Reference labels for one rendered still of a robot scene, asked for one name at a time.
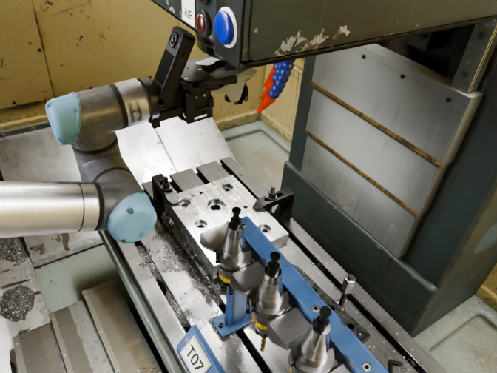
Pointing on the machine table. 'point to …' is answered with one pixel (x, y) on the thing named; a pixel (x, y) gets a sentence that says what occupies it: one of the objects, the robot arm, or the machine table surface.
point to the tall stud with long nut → (346, 289)
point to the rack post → (233, 315)
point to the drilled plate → (189, 232)
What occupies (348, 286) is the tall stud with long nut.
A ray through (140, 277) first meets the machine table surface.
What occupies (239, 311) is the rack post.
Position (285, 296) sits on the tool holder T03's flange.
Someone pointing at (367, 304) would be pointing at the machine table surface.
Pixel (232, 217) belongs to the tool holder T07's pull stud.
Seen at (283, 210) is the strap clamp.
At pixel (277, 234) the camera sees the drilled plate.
